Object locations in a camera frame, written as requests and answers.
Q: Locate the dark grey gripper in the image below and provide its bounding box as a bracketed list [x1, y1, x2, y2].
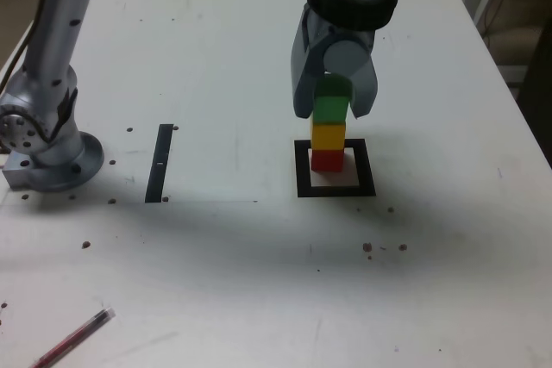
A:
[290, 2, 380, 122]

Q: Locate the green cube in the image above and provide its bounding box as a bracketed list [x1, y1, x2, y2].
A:
[311, 74, 354, 124]

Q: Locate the yellow cube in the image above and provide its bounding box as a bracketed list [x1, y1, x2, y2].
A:
[310, 121, 347, 152]

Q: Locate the red cube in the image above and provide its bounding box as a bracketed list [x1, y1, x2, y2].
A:
[310, 148, 345, 173]

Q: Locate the black tape square outline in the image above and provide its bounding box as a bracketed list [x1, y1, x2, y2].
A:
[293, 138, 377, 199]

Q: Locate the black tape strip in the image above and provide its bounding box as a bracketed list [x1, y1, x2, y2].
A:
[144, 123, 174, 204]

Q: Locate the red pen with clear barrel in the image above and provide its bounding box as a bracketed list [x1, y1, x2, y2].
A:
[28, 307, 116, 368]

